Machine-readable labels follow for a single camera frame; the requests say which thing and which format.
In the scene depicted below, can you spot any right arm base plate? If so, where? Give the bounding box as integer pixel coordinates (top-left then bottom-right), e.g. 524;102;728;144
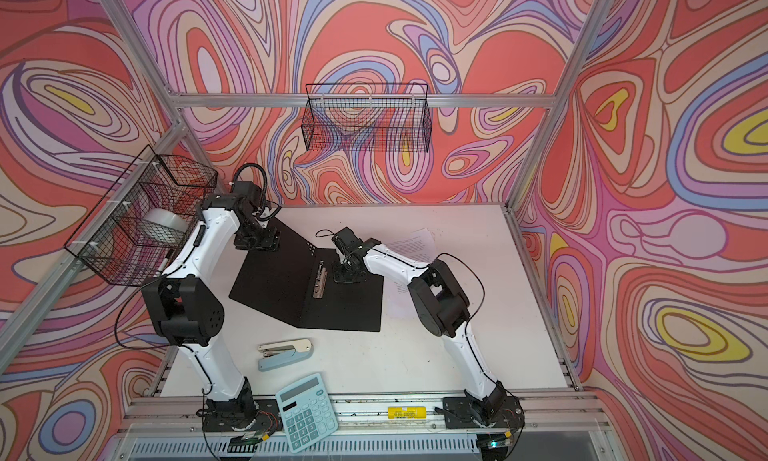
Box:
434;394;526;431

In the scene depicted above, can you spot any blue cream stapler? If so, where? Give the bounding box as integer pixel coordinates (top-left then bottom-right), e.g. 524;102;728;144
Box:
257;338;314;372

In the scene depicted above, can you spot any white black file folder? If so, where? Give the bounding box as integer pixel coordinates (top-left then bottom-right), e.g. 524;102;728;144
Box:
229;220;384;332

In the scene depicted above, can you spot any black wire basket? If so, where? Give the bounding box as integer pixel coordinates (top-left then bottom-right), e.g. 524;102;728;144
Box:
64;146;218;287
301;81;432;153

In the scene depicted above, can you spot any aluminium frame rail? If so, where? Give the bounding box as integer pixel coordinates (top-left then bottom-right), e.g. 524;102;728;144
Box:
170;92;556;109

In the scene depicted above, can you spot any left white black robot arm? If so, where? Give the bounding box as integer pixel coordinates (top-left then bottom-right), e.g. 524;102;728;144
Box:
142;181;280;421

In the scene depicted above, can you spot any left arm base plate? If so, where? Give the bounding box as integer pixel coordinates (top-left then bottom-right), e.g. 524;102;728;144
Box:
196;398;282;433

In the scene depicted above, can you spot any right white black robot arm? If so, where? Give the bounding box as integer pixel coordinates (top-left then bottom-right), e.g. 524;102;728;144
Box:
331;227;509;427

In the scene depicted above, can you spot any yellow label sticker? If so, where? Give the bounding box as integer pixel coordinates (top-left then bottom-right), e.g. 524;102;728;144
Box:
387;406;427;420

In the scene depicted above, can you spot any teal calculator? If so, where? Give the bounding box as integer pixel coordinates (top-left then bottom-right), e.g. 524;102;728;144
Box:
276;373;339;454

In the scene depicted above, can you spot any back black wire basket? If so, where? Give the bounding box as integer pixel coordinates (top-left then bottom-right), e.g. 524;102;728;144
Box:
301;81;432;153

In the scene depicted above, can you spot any printed paper stack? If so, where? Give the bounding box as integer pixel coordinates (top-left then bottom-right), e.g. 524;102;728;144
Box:
384;228;437;319

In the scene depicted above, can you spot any left black wire basket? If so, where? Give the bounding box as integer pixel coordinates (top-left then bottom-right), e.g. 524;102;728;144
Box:
64;146;218;287

